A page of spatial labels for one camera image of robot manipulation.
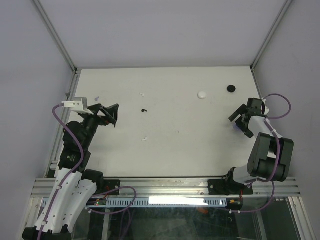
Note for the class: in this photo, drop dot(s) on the small circuit board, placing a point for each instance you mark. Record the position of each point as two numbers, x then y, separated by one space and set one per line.
99 202

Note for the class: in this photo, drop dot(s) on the purple earbud charging case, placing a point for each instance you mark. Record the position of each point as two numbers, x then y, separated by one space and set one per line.
236 127

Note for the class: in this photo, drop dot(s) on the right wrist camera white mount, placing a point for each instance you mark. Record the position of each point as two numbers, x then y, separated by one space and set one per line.
264 109

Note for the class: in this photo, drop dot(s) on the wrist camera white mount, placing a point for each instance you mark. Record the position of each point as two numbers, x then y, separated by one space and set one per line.
264 109
78 105

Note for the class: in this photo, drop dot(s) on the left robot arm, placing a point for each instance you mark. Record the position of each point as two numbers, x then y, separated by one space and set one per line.
74 184

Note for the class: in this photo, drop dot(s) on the aluminium frame post left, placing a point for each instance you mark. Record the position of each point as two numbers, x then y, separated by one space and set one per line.
54 34

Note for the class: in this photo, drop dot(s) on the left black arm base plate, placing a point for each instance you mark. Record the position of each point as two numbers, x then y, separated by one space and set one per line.
109 187

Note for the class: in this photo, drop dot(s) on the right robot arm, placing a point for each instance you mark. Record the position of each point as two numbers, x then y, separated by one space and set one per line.
271 155

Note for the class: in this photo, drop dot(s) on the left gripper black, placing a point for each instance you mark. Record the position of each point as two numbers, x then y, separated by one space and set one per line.
111 112

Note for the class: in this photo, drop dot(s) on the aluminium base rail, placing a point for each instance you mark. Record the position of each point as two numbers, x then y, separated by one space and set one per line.
193 187

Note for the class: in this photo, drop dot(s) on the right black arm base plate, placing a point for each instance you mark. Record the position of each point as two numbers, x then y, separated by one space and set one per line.
227 188

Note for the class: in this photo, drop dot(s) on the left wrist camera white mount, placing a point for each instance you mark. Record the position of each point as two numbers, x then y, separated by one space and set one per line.
78 105

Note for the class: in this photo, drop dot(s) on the aluminium frame post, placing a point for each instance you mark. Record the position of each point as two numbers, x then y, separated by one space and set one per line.
273 29
54 34

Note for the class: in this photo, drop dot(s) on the grey slotted cable duct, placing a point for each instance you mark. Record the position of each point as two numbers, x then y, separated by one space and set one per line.
163 202

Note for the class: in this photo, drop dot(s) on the aluminium frame post right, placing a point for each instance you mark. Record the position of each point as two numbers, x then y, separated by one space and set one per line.
273 29

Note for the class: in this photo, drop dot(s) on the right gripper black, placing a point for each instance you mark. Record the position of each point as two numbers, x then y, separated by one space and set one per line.
246 131

